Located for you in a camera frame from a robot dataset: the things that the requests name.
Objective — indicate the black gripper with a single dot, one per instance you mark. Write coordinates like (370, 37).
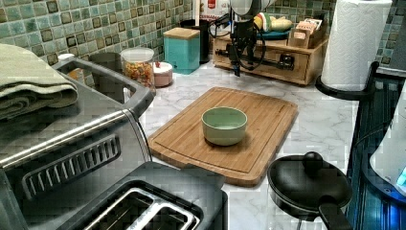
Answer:
(244, 40)

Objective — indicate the black drawer handle bar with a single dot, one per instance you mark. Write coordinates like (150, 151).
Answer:
(284, 62)

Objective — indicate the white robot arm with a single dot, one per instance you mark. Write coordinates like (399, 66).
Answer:
(247, 9)

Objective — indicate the wooden drawer box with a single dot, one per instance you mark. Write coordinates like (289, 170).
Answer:
(308, 63)

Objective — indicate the teal plate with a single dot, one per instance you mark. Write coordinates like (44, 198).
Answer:
(273, 35)

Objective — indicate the toy watermelon slice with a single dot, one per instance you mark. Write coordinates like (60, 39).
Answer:
(265, 21)

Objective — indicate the teal canister with wooden lid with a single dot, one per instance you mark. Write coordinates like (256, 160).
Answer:
(182, 49)

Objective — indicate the light green bowl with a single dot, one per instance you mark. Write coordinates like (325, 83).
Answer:
(224, 126)

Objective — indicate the snack box with red letters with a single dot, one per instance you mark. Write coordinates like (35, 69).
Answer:
(213, 9)

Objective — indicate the bamboo cutting board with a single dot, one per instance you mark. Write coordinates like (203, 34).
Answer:
(181, 141)

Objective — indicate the tea bag packets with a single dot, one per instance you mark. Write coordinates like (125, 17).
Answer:
(306, 34)

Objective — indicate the wooden spoon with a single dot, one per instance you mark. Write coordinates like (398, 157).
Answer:
(196, 12)

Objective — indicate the glass jar of colourful cereal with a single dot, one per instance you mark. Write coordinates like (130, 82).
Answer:
(137, 65)

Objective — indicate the black round canister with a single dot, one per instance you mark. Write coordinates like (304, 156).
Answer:
(111, 61)

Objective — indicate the paper towel roll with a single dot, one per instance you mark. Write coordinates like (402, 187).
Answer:
(354, 38)

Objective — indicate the black paper towel holder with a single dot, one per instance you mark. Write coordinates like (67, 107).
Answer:
(365, 93)

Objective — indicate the black pan with lid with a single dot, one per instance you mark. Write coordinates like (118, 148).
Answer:
(306, 187)

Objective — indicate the black two-slot toaster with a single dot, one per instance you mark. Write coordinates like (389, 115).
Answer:
(157, 197)

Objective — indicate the stainless steel toaster oven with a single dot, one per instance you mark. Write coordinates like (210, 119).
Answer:
(54, 161)

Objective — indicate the folded beige towel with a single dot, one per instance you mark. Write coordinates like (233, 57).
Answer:
(29, 83)

